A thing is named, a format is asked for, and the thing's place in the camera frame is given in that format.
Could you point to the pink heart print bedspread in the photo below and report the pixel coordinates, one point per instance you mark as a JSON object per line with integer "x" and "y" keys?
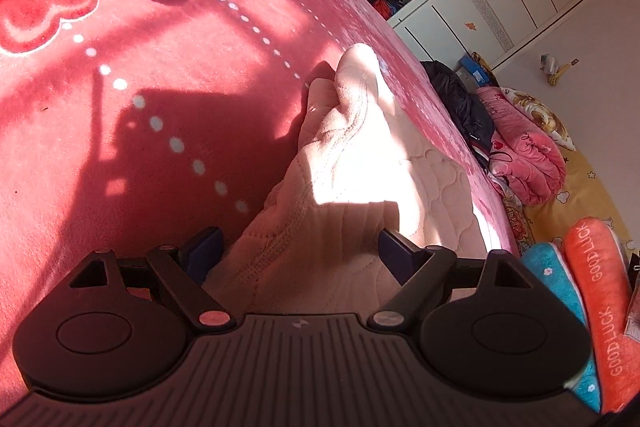
{"x": 130, "y": 123}

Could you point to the folded pink blanket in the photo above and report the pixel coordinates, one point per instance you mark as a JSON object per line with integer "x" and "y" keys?
{"x": 522, "y": 153}

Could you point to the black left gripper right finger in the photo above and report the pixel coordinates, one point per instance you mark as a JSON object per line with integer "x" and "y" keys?
{"x": 421, "y": 274}

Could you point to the peach quilted garment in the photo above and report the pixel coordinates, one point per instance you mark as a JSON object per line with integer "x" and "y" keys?
{"x": 361, "y": 167}

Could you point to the blue storage box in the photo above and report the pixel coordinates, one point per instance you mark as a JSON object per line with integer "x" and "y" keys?
{"x": 475, "y": 70}

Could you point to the floral yellow pillow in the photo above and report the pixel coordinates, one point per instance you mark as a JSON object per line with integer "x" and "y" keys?
{"x": 541, "y": 115}

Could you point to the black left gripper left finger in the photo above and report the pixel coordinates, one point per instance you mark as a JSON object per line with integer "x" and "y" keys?
{"x": 180, "y": 273}

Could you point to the orange good luck pillow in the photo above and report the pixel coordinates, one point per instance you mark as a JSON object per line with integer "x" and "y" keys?
{"x": 599, "y": 269}

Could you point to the black jacket on bed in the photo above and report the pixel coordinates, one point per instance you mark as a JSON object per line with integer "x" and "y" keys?
{"x": 465, "y": 109}

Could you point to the wall hook with yellow ornament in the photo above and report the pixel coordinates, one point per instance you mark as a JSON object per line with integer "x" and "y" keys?
{"x": 553, "y": 70}

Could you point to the teal flower pillow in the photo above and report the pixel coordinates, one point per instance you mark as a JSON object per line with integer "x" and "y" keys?
{"x": 546, "y": 262}

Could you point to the yellow headboard cover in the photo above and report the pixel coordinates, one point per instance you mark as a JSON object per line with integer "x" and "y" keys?
{"x": 582, "y": 195}

